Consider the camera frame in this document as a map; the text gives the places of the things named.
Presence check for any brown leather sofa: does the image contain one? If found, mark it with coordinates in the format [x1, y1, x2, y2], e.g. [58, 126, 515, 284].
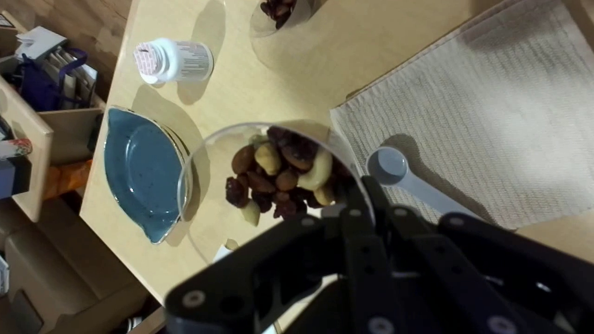
[0, 197, 151, 334]

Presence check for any blue ceramic plate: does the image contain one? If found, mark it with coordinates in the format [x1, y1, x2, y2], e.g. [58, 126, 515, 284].
[103, 106, 196, 245]

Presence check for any light blue measuring spoon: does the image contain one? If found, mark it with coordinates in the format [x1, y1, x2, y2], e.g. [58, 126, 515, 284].
[366, 145, 489, 223]

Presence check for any grey folded towel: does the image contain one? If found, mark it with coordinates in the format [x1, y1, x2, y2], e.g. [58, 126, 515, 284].
[331, 0, 594, 232]

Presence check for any white pill bottle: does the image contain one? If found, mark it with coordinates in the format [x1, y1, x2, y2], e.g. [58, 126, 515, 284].
[132, 37, 216, 87]

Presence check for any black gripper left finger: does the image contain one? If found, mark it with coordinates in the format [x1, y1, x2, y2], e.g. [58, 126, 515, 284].
[166, 178, 368, 334]

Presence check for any small brown pinecone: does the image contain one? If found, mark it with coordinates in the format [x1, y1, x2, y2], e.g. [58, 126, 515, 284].
[249, 0, 329, 39]

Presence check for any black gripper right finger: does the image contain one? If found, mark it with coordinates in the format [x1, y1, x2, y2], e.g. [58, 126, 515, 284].
[361, 174, 594, 334]

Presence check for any clear cup with nuts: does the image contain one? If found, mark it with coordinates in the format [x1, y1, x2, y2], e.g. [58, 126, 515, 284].
[177, 119, 376, 265]

